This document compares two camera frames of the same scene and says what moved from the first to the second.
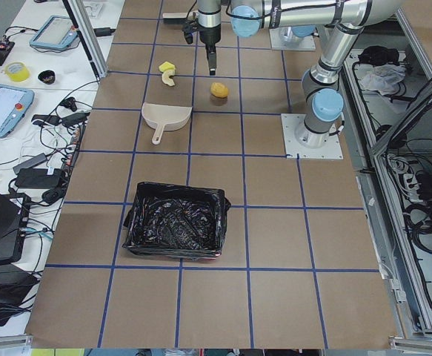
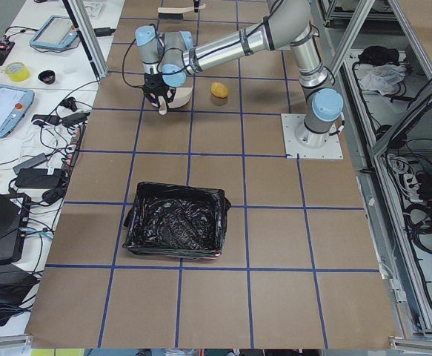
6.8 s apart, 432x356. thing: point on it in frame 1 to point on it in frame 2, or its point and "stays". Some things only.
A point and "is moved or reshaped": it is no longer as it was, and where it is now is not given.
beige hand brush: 175,18 is moved or reshaped
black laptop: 3,220 stays
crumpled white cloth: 384,78 stays
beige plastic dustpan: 164,118 to 181,98
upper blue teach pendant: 58,32 stays
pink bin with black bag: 177,221 stays
